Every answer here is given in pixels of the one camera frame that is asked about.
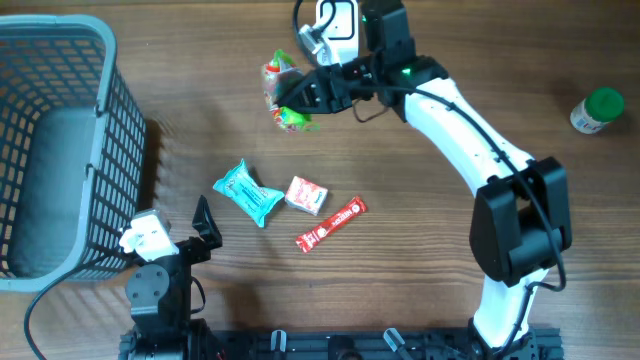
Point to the green snack bag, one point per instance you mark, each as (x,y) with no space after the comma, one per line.
(279,75)

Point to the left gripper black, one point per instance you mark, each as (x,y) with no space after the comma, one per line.
(203,224)

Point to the white barcode scanner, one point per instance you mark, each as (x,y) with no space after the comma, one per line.
(340,27)

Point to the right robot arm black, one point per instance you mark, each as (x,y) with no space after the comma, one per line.
(521,219)

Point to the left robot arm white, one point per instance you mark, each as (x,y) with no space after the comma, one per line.
(160,289)

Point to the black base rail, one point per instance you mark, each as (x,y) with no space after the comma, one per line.
(444,343)

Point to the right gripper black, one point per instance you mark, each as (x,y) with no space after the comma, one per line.
(326,89)

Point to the red coffee stick sachet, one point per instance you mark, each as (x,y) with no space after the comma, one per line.
(309,240)

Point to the teal wet wipes pack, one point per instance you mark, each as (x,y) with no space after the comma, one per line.
(256,201)

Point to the red small box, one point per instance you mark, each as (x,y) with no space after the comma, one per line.
(306,196)

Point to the green lid jar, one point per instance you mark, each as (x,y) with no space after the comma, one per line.
(603,106)

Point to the grey plastic basket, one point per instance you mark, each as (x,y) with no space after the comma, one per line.
(73,144)

